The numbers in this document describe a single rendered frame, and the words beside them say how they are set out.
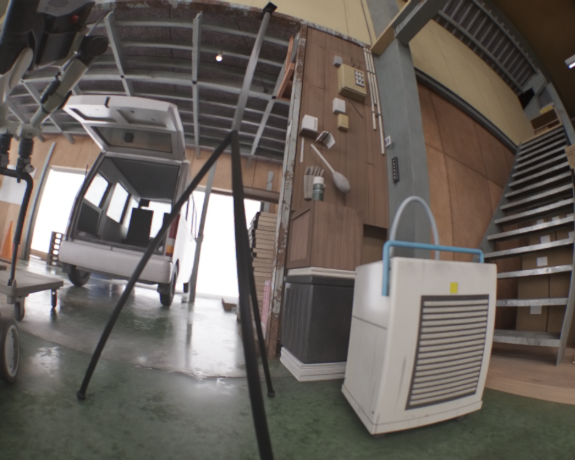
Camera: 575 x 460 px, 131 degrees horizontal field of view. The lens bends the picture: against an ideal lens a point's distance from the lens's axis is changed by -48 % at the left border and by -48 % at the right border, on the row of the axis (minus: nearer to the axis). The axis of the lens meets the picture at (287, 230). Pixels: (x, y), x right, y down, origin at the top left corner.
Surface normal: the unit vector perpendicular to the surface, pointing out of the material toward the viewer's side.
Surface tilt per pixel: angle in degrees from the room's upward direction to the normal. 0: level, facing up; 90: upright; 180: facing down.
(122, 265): 90
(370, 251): 90
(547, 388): 90
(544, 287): 90
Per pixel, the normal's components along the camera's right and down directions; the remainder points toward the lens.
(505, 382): -0.95, -0.15
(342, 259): 0.32, -0.18
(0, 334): 0.55, -0.77
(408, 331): 0.05, -0.21
